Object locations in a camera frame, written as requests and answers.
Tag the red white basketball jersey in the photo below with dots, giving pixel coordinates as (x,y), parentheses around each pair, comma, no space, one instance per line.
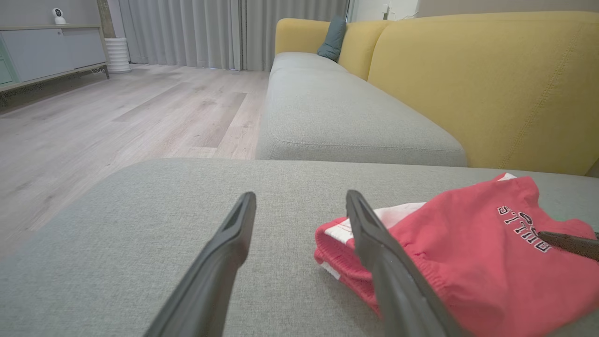
(468,262)

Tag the teal throw pillow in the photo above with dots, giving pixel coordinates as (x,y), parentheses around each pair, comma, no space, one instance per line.
(333,40)

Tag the grey curtain panel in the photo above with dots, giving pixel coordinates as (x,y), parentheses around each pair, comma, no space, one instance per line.
(290,11)
(182,32)

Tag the grey wooden sideboard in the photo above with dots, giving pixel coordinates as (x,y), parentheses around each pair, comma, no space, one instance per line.
(47,51)

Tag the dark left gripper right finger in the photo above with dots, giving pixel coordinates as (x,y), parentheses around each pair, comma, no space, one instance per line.
(393,281)

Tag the white security camera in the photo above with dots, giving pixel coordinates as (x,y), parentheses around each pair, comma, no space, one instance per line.
(59,16)

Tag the white wall plug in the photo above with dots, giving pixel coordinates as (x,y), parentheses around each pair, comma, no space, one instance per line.
(386,11)

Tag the wooden post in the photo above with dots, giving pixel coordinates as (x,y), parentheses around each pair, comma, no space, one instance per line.
(106,18)

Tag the grey sofa seat cushion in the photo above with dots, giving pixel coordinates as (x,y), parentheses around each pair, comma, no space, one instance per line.
(337,117)

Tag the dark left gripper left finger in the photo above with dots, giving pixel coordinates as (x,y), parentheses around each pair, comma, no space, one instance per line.
(220,262)

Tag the white ribbed cylinder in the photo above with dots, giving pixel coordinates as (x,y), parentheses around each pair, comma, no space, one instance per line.
(117,55)

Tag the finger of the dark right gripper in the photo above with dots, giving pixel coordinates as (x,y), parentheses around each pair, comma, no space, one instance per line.
(578,245)

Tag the yellow sofa back cushion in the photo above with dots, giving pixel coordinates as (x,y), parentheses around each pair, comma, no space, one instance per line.
(491,84)
(299,35)
(362,47)

